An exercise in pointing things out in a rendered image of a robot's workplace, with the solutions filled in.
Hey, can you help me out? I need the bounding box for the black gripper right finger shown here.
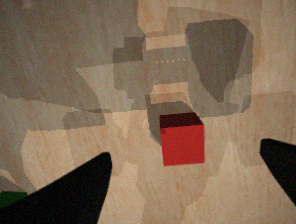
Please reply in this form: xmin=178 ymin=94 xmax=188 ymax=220
xmin=260 ymin=138 xmax=296 ymax=206

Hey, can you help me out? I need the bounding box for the green block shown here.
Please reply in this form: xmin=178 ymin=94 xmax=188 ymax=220
xmin=0 ymin=191 xmax=28 ymax=208

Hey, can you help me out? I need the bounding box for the red block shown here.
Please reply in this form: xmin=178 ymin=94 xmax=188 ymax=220
xmin=159 ymin=112 xmax=205 ymax=167

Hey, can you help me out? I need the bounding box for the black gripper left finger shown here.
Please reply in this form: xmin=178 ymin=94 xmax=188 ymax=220
xmin=0 ymin=152 xmax=112 ymax=224

